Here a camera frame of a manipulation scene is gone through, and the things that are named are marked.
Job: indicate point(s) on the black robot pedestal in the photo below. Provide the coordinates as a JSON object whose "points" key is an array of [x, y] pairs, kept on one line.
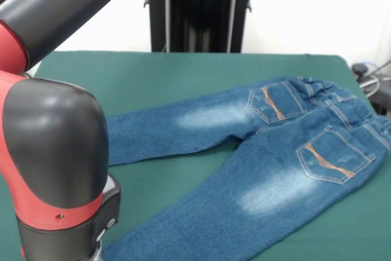
{"points": [[198, 13]]}

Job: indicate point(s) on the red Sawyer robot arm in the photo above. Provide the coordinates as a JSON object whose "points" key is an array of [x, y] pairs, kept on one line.
{"points": [[55, 151]]}

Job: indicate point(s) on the dark green table cloth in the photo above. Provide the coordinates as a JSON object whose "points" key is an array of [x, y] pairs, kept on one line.
{"points": [[183, 68]]}

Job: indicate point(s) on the blue denim jeans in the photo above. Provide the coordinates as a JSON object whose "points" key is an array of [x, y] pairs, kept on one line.
{"points": [[244, 166]]}

